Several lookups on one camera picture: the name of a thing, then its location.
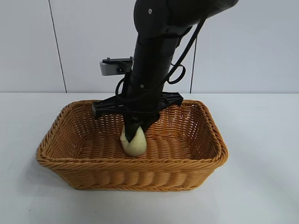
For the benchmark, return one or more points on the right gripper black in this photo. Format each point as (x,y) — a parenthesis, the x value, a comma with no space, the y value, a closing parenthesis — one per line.
(142,102)

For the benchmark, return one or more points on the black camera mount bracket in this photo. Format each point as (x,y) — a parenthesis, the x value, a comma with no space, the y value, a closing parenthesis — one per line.
(121,61)

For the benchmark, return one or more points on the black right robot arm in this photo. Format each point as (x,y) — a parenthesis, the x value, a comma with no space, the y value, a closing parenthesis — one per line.
(154,46)

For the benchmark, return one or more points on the woven wicker basket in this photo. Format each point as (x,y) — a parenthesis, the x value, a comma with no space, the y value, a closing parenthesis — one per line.
(130,168)

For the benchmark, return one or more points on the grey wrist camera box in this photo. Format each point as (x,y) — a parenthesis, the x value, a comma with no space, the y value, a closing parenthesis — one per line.
(108,68)

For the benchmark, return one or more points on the pale egg yolk pastry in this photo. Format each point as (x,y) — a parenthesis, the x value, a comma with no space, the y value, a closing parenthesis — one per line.
(135,147)

